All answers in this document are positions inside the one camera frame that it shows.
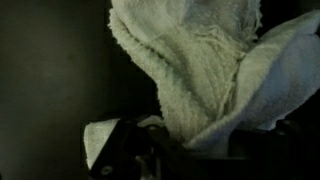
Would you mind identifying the white terry towel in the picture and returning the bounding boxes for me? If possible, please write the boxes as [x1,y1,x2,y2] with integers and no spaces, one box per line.
[83,0,320,169]

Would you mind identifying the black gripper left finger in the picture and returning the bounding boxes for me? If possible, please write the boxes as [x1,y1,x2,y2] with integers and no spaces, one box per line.
[88,118,160,180]

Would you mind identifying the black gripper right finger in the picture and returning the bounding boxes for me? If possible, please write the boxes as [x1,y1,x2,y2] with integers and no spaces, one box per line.
[229,119,320,180]

